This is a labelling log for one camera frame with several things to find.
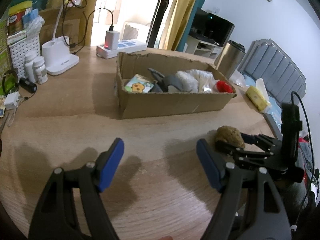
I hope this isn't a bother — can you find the white pill bottle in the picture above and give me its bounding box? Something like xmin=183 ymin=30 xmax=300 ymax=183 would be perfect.
xmin=33 ymin=56 xmax=48 ymax=85
xmin=24 ymin=50 xmax=37 ymax=83

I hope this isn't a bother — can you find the bubble wrap bundle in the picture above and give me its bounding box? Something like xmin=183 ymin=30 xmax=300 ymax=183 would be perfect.
xmin=187 ymin=69 xmax=219 ymax=93

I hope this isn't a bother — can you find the brown plush toy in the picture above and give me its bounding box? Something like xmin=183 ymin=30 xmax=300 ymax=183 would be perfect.
xmin=214 ymin=126 xmax=245 ymax=148

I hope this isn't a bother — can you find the grey headboard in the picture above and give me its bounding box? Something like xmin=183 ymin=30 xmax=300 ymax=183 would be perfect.
xmin=238 ymin=39 xmax=306 ymax=104

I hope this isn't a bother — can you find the yellow curtain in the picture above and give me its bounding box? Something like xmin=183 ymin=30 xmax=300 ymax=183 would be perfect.
xmin=159 ymin=0 xmax=196 ymax=50

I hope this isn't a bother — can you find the grey sock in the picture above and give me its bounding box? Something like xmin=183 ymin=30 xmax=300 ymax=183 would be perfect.
xmin=148 ymin=68 xmax=184 ymax=93

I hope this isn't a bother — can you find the red soft object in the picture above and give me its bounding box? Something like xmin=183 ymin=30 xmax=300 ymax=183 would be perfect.
xmin=216 ymin=81 xmax=233 ymax=93

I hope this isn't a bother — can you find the white power strip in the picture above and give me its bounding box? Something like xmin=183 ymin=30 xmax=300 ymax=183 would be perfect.
xmin=96 ymin=39 xmax=147 ymax=59

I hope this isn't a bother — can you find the black television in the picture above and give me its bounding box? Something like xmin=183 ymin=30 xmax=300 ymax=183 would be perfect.
xmin=189 ymin=8 xmax=235 ymax=47

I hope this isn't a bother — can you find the capybara tissue pack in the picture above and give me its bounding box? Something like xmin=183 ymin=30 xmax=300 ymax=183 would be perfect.
xmin=125 ymin=74 xmax=154 ymax=93

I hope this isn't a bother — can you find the white desk lamp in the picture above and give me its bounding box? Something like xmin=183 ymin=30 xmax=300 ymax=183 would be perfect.
xmin=42 ymin=0 xmax=80 ymax=76

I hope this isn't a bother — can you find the steel tumbler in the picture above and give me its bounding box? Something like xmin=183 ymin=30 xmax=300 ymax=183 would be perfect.
xmin=214 ymin=40 xmax=246 ymax=79

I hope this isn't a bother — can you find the cardboard box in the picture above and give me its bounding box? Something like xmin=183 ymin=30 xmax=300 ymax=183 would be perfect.
xmin=116 ymin=49 xmax=236 ymax=119

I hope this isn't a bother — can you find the white perforated basket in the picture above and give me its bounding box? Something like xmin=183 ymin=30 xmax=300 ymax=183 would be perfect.
xmin=9 ymin=34 xmax=41 ymax=78

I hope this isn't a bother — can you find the white charger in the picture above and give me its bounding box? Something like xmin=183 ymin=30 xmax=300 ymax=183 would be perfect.
xmin=104 ymin=25 xmax=120 ymax=50

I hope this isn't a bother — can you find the yellow tissue box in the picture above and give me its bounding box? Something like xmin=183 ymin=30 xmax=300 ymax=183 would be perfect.
xmin=246 ymin=77 xmax=271 ymax=113

